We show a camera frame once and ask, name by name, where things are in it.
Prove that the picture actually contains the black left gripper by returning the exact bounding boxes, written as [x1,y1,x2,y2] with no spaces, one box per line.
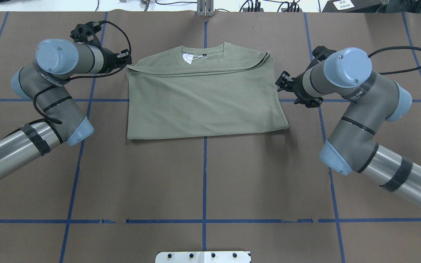
[102,50,132,72]

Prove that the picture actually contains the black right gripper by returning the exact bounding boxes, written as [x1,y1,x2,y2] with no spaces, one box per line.
[275,72,323,108]

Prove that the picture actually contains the olive green long-sleeve shirt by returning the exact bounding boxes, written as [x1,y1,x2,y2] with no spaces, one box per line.
[127,43,289,140]

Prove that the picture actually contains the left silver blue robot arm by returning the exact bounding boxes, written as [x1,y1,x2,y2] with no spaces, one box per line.
[0,39,131,180]

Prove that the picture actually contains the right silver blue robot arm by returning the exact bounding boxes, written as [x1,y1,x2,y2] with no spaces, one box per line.
[275,46,421,206]

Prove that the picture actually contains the white neck label tag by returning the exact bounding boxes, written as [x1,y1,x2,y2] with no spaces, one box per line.
[182,53,202,65]

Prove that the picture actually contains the orange black connector board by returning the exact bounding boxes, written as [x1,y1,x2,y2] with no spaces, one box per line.
[239,0,263,13]

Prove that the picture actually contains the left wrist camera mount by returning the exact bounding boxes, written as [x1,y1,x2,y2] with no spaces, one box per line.
[69,21,102,48]

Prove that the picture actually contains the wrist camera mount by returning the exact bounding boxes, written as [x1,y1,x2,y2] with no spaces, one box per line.
[69,21,102,48]
[312,46,337,62]

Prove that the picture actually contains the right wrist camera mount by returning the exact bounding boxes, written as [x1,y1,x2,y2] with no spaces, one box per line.
[312,46,337,62]

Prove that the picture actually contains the aluminium frame post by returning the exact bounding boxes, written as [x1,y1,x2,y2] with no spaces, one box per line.
[196,0,215,17]

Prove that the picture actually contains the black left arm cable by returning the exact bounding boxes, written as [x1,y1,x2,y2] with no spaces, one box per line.
[32,20,133,125]

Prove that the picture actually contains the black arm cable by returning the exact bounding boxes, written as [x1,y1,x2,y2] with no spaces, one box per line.
[368,45,421,76]
[32,20,133,125]

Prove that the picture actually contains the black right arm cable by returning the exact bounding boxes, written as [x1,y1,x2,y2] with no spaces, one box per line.
[368,45,421,76]

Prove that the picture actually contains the white central pedestal column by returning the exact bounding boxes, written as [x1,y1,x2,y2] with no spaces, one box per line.
[155,250,252,263]

